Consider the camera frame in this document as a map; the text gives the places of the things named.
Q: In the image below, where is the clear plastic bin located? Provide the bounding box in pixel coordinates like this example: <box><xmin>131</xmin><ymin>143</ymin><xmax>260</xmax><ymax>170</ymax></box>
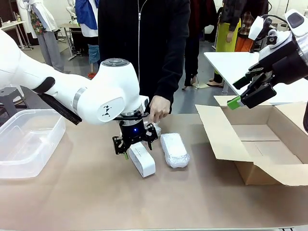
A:
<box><xmin>0</xmin><ymin>108</ymin><xmax>66</xmax><ymax>179</ymax></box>

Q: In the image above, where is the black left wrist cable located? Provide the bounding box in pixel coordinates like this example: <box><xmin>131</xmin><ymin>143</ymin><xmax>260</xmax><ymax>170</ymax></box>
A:
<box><xmin>115</xmin><ymin>112</ymin><xmax>149</xmax><ymax>121</ymax></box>

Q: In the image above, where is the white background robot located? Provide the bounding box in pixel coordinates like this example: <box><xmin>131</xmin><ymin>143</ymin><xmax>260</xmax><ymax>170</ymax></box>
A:
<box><xmin>66</xmin><ymin>0</ymin><xmax>80</xmax><ymax>25</ymax></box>

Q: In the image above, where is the grey plastic stool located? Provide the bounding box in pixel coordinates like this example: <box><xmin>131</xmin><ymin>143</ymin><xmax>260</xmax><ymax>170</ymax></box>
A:
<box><xmin>0</xmin><ymin>88</ymin><xmax>29</xmax><ymax>109</ymax></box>

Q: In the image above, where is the person in black zip jacket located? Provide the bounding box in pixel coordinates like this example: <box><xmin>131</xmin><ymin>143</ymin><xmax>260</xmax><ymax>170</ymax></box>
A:
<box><xmin>97</xmin><ymin>0</ymin><xmax>191</xmax><ymax>115</ymax></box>

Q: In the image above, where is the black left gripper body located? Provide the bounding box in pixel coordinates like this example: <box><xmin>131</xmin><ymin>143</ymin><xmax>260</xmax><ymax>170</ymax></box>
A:
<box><xmin>119</xmin><ymin>119</ymin><xmax>147</xmax><ymax>147</ymax></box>

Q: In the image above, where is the person's left hand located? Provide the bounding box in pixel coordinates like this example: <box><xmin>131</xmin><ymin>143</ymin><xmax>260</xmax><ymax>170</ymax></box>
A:
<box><xmin>148</xmin><ymin>95</ymin><xmax>172</xmax><ymax>125</ymax></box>

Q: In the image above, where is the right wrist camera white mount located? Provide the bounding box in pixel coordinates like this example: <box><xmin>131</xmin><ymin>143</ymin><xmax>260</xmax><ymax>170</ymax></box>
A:
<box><xmin>248</xmin><ymin>15</ymin><xmax>273</xmax><ymax>41</ymax></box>

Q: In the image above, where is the wooden background desk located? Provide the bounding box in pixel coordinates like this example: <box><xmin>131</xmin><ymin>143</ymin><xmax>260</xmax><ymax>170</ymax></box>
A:
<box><xmin>59</xmin><ymin>23</ymin><xmax>90</xmax><ymax>61</ymax></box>

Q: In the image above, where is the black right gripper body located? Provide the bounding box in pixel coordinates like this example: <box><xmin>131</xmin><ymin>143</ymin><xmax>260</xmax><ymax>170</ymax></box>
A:
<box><xmin>258</xmin><ymin>38</ymin><xmax>308</xmax><ymax>85</ymax></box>

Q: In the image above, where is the person's left forearm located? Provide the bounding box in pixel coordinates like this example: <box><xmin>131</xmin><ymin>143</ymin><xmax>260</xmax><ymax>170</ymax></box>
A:
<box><xmin>154</xmin><ymin>43</ymin><xmax>191</xmax><ymax>102</ymax></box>

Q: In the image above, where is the person in yellow skirt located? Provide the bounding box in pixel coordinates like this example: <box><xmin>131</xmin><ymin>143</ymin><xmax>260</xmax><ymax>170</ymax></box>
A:
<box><xmin>206</xmin><ymin>0</ymin><xmax>243</xmax><ymax>89</ymax></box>

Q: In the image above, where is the black braided cable sleeve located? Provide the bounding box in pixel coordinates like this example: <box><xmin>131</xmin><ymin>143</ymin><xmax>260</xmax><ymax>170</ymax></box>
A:
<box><xmin>38</xmin><ymin>92</ymin><xmax>83</xmax><ymax>126</ymax></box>

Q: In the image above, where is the figure in blue white garment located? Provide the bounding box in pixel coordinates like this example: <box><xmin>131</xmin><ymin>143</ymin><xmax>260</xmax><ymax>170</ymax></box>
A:
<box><xmin>75</xmin><ymin>0</ymin><xmax>104</xmax><ymax>80</ymax></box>

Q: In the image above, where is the unwrapped white digital clock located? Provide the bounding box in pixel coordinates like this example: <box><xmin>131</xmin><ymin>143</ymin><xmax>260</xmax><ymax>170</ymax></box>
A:
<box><xmin>128</xmin><ymin>141</ymin><xmax>156</xmax><ymax>179</ymax></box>

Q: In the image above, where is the person in orange trousers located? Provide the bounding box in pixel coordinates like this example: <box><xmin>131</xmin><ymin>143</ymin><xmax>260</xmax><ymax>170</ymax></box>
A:
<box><xmin>234</xmin><ymin>11</ymin><xmax>253</xmax><ymax>52</ymax></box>

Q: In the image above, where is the person in dark clothes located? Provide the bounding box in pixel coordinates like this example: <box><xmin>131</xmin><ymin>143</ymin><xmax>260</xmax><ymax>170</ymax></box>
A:
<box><xmin>184</xmin><ymin>0</ymin><xmax>218</xmax><ymax>91</ymax></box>

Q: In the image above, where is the white background side table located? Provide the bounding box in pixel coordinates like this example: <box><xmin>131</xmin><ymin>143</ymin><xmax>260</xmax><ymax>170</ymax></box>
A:
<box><xmin>0</xmin><ymin>20</ymin><xmax>27</xmax><ymax>50</ymax></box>

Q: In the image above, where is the open cardboard box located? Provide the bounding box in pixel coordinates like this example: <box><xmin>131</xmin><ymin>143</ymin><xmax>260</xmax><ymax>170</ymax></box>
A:
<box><xmin>194</xmin><ymin>95</ymin><xmax>308</xmax><ymax>187</ymax></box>

